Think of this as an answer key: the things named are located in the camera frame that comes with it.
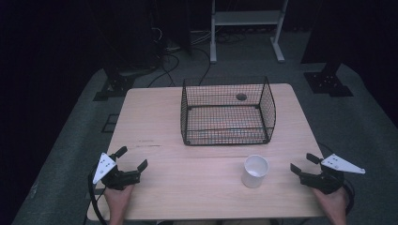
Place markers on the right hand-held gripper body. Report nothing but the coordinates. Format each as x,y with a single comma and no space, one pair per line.
327,182

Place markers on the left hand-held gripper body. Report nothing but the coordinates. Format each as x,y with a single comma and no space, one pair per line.
120,179

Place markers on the white cup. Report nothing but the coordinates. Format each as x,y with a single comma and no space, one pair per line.
254,176

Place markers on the person's left hand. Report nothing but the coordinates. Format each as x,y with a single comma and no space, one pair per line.
118,200

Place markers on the person's right hand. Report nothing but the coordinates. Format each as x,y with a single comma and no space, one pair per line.
334,204

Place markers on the black stand base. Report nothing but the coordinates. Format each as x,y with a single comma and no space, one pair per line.
114,87
328,83

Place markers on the dark round disc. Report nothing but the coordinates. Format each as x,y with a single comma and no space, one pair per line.
241,96

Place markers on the white metal stand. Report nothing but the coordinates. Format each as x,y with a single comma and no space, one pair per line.
247,18

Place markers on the black rectangular floor frame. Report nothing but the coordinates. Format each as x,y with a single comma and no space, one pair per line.
110,123

